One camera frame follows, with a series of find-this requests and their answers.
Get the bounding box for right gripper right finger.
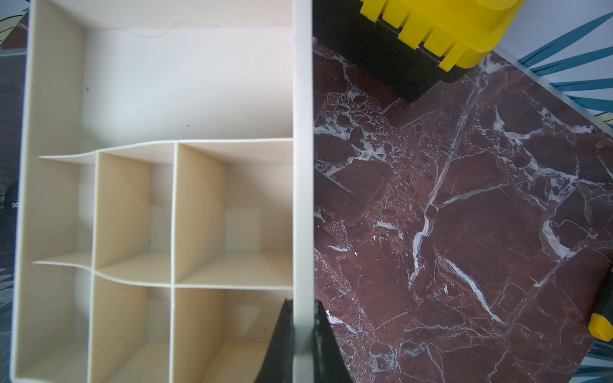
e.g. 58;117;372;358
313;300;353;383

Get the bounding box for yellow black screwdriver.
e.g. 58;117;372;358
587;267;613;343

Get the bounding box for yellow black toolbox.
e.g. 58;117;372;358
313;0;523;102

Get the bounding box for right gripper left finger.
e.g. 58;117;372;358
255;299;295;383

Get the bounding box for beige drawer organizer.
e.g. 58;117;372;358
10;1;314;382

